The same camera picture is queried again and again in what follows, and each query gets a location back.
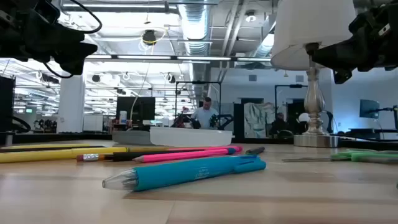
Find white cabinet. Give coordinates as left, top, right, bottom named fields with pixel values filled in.
left=83, top=114, right=104, bottom=133

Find white shade silver table lamp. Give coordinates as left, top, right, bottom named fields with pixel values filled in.
left=270, top=0, right=364, bottom=148

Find thin yellow pencil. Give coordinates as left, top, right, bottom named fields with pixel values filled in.
left=127, top=146, right=175, bottom=153

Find pale patterned cloth panel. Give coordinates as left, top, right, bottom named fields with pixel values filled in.
left=244, top=102, right=276, bottom=139

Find person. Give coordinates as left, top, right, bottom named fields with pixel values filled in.
left=269, top=112, right=290, bottom=138
left=190, top=96, right=220, bottom=130

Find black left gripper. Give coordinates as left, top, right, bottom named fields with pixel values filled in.
left=0, top=0, right=98, bottom=75

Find blue pen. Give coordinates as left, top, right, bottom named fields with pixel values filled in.
left=102, top=154, right=267, bottom=192

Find black marker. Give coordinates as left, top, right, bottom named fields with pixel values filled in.
left=245, top=146, right=266, bottom=156

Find white pillar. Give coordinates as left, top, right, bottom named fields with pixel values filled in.
left=57, top=74, right=86, bottom=134

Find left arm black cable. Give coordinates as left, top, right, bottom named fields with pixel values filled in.
left=43, top=0, right=103, bottom=78

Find green handled scissors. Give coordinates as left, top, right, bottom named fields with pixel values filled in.
left=282, top=148, right=398, bottom=165

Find pink pen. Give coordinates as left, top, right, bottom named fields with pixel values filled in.
left=169, top=145, right=243, bottom=153

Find black pen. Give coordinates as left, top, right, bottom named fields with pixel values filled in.
left=104, top=149, right=208, bottom=162

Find pink pencil blue eraser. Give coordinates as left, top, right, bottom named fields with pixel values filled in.
left=133, top=148, right=237, bottom=164

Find black cabinet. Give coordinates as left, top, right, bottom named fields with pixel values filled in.
left=0, top=76, right=16, bottom=133

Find black computer monitor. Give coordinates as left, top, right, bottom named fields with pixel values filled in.
left=116, top=96, right=156, bottom=127

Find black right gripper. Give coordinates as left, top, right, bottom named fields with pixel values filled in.
left=312, top=2, right=398, bottom=85

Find clear plastic supply box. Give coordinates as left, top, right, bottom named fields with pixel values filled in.
left=149, top=126, right=233, bottom=147

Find dark pencil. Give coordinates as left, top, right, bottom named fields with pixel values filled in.
left=0, top=146, right=106, bottom=153

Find blue lit monitor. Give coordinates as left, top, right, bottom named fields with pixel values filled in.
left=359, top=99, right=381, bottom=119

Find black hanging ceiling camera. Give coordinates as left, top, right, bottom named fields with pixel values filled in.
left=142, top=29, right=157, bottom=46

